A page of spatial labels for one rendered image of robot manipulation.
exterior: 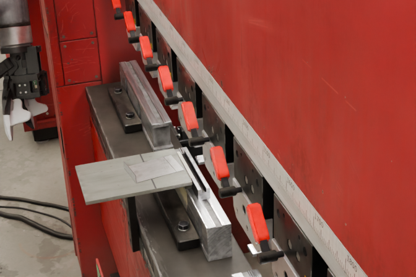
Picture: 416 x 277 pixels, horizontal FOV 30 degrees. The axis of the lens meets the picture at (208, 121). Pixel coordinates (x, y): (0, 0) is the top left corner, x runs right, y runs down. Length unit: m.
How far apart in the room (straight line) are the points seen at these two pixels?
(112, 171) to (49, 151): 2.26
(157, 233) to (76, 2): 1.00
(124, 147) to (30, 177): 1.71
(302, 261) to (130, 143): 1.28
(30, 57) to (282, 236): 0.77
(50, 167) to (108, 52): 1.44
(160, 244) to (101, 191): 0.19
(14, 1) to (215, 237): 0.69
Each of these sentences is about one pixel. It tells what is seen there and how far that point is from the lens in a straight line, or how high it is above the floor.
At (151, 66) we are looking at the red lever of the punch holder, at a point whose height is 1.26.
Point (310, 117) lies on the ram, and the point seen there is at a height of 1.53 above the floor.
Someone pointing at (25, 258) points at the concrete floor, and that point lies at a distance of 3.44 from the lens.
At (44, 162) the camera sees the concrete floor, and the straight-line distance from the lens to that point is 4.12.
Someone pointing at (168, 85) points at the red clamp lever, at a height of 1.29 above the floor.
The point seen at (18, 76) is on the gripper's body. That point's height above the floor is 1.33.
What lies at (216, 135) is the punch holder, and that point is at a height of 1.29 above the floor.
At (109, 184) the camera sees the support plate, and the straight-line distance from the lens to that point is 1.93.
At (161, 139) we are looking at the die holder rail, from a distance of 2.30.
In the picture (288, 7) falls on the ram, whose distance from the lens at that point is 1.05.
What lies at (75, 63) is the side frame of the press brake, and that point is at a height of 0.97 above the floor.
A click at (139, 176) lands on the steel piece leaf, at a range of 1.94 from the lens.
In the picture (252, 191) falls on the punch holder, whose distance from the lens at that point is 1.34.
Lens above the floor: 2.00
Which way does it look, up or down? 27 degrees down
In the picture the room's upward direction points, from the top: 2 degrees counter-clockwise
